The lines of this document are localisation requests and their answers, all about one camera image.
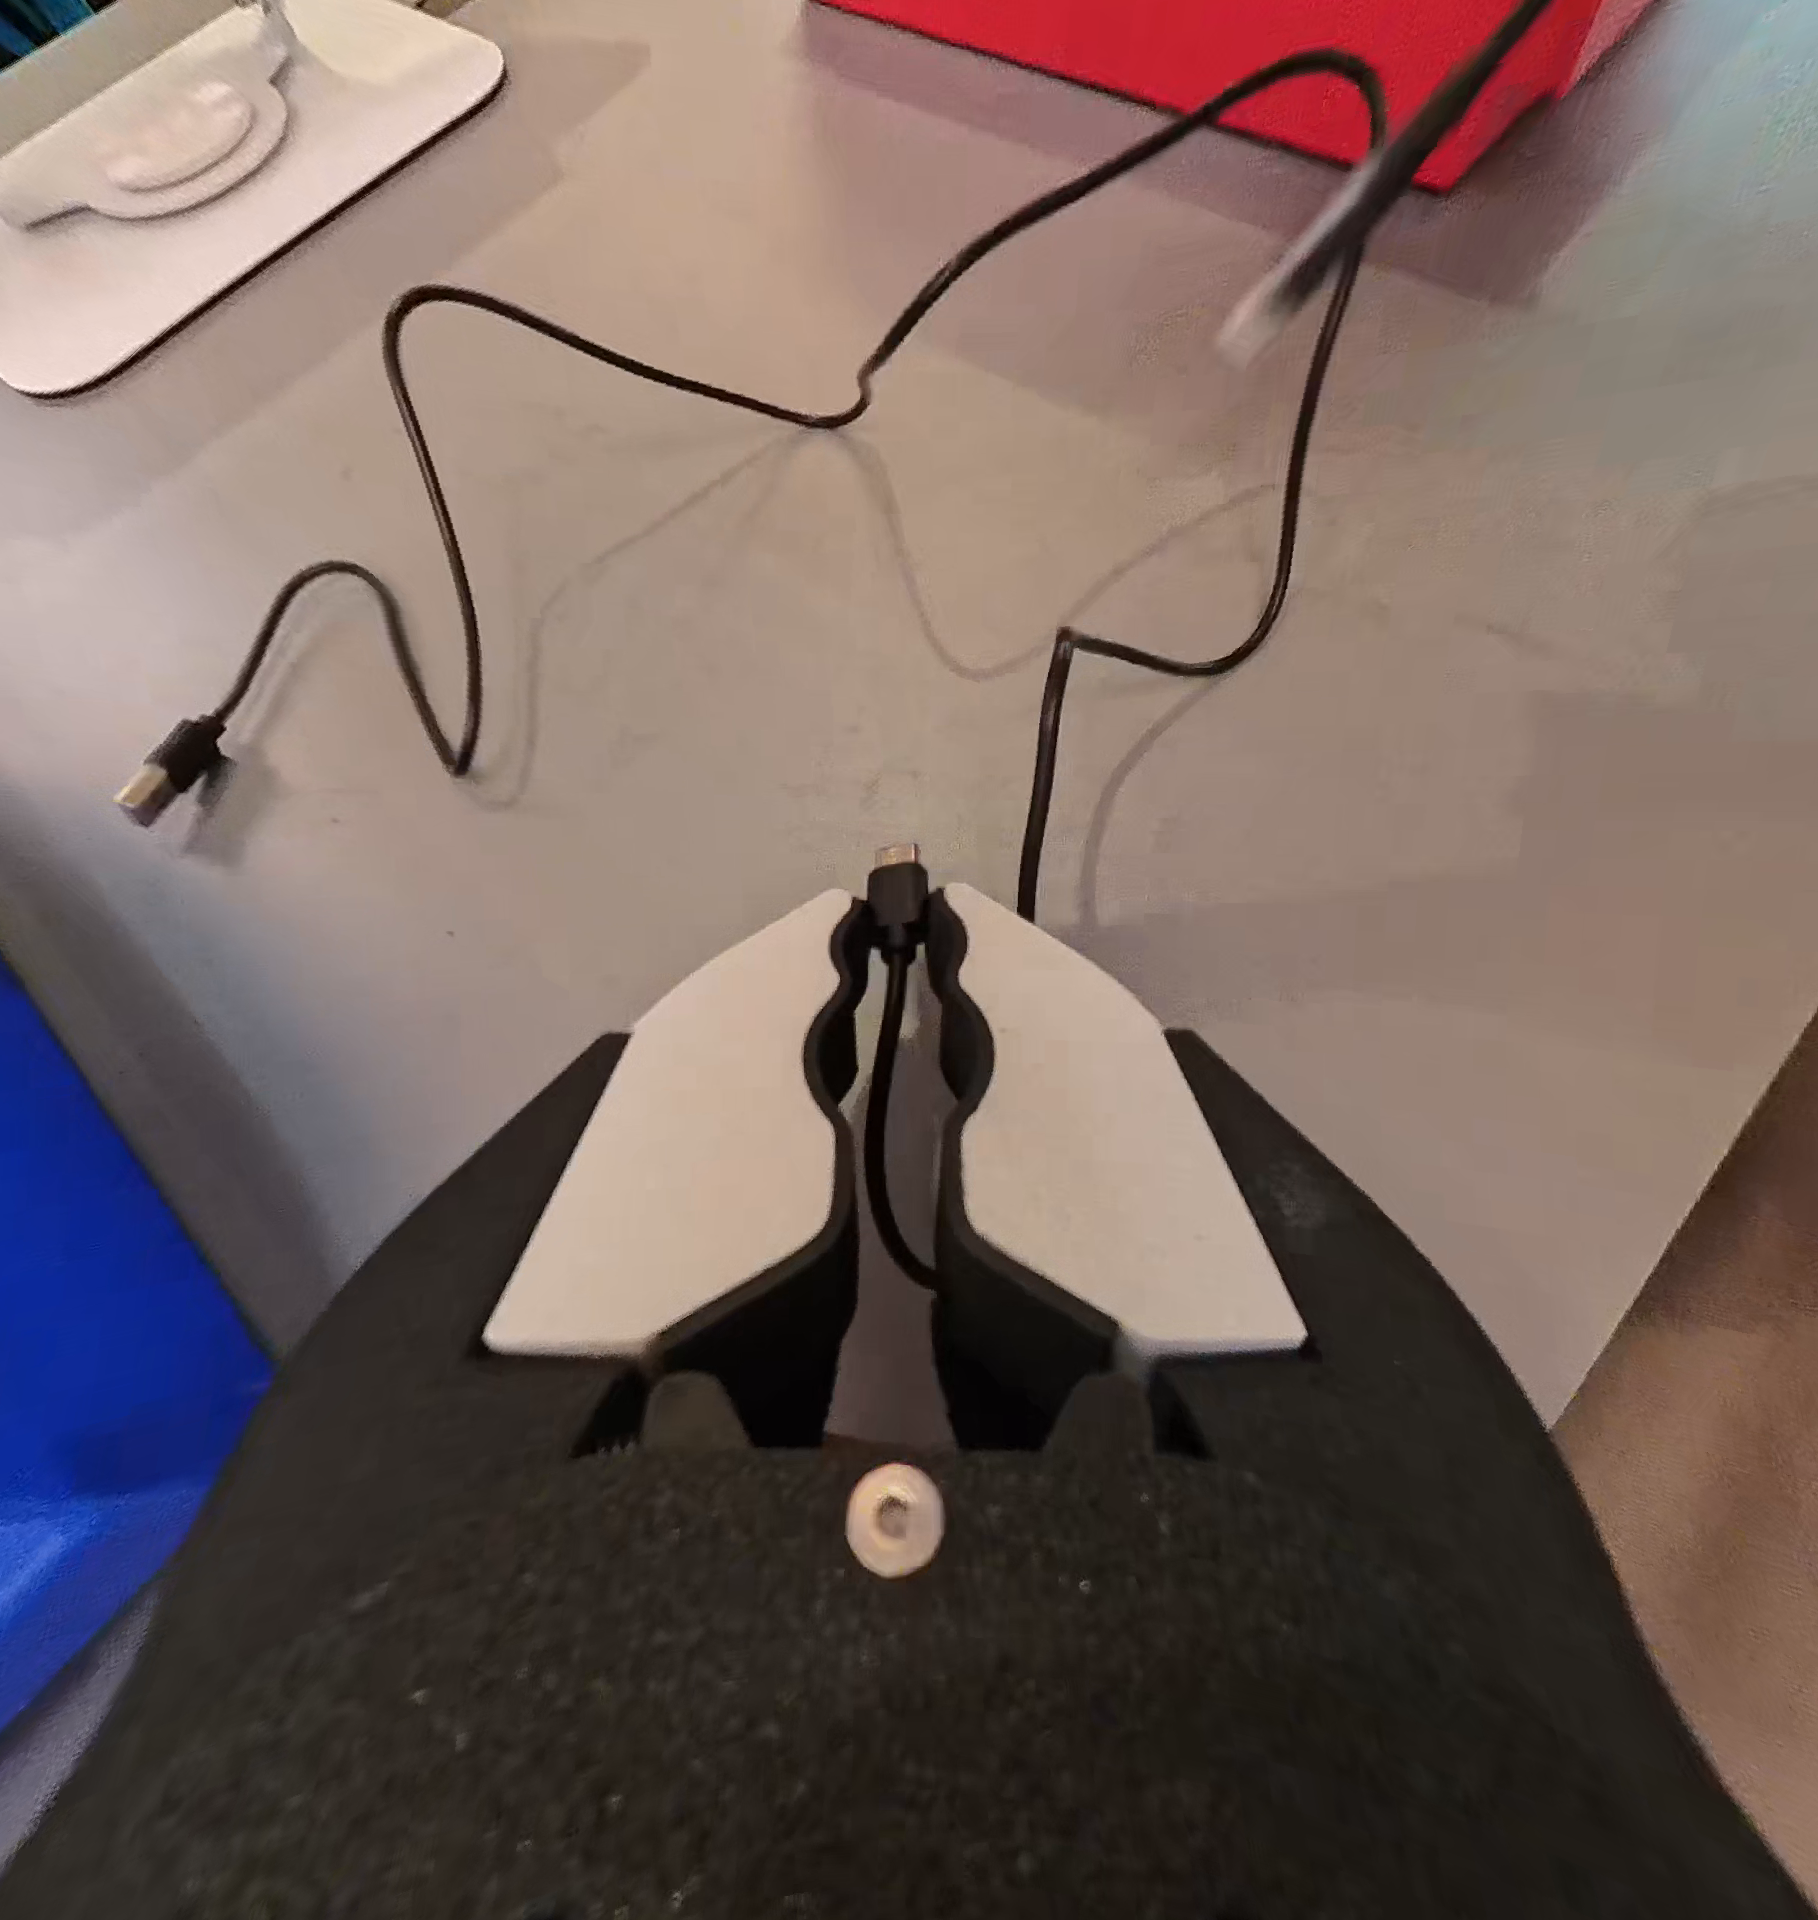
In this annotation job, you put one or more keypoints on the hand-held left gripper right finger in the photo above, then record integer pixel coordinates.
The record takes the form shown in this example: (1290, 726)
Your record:
(1122, 1188)

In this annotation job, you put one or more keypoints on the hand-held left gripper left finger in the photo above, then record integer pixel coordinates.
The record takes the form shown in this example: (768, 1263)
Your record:
(669, 1188)

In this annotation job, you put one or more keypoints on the blue plastic bin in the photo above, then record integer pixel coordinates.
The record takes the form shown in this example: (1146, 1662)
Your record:
(68, 1351)

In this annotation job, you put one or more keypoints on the grey usb hub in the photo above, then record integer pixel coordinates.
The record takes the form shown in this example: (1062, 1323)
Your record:
(1340, 209)

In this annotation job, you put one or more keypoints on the red plastic bin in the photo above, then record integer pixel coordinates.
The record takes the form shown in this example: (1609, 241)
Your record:
(1227, 60)

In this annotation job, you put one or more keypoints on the white tablet stand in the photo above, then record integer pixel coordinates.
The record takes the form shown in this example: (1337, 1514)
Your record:
(319, 151)

